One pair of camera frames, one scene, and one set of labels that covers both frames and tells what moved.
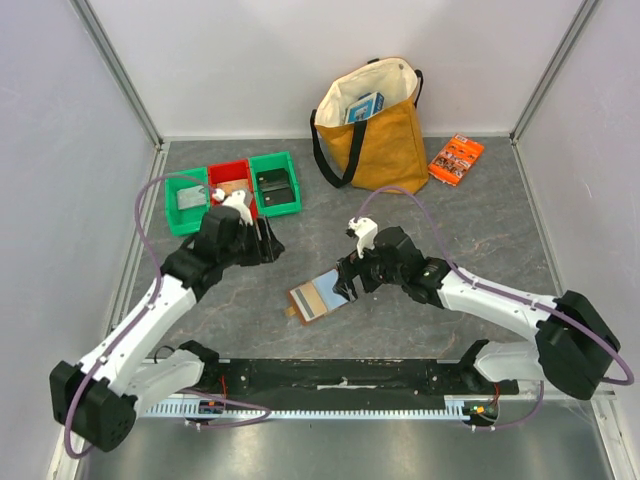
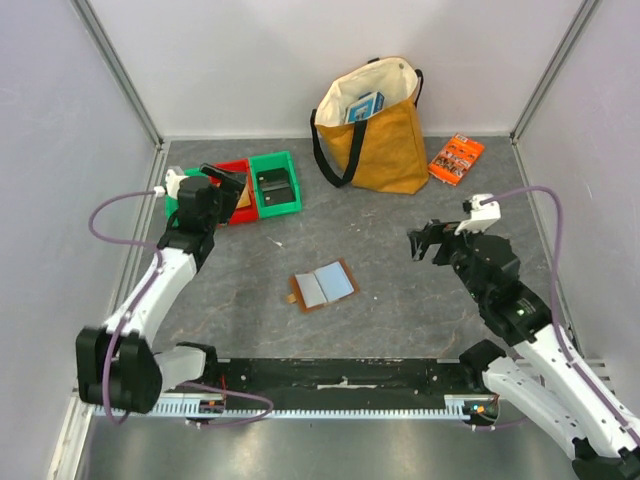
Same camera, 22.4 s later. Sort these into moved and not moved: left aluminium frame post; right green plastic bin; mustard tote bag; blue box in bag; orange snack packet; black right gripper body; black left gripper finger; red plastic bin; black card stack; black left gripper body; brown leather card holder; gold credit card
Moved: black left gripper finger; black left gripper body; brown leather card holder; gold credit card; black right gripper body
Not moved: orange snack packet; blue box in bag; red plastic bin; black card stack; left aluminium frame post; right green plastic bin; mustard tote bag
